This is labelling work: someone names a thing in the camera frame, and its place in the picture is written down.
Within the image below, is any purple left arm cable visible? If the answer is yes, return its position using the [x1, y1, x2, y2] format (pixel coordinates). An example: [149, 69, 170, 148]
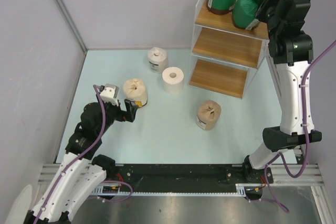
[33, 84, 133, 224]

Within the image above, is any unwrapped white paper roll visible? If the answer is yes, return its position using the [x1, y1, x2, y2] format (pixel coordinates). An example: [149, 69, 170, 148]
[162, 67, 184, 94]

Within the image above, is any white wire wooden shelf rack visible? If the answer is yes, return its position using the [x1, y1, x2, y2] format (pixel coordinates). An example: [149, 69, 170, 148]
[188, 0, 267, 99]

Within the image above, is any brown wrapped paper roll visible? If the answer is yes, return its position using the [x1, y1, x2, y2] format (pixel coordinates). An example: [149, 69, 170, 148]
[196, 100, 222, 131]

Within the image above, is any white wrapped paper roll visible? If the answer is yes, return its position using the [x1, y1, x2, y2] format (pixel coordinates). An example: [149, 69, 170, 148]
[148, 47, 169, 73]

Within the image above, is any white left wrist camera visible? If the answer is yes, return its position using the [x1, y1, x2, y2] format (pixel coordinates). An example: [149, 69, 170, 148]
[96, 83, 119, 106]

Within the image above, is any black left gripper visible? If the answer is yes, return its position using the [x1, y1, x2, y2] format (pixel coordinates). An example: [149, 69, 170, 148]
[97, 92, 138, 135]

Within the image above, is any white slotted cable duct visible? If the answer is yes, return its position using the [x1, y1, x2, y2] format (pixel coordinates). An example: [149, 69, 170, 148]
[91, 184, 261, 197]

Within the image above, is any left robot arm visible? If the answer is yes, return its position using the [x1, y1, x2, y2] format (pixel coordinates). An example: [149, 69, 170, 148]
[24, 99, 138, 223]

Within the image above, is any cream cartoon roll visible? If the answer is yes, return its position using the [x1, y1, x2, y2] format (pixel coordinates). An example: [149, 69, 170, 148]
[123, 78, 148, 108]

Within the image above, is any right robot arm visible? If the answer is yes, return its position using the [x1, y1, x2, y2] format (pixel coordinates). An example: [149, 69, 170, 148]
[242, 0, 322, 183]

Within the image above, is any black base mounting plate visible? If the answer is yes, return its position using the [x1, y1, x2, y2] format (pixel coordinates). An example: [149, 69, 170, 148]
[107, 164, 264, 189]

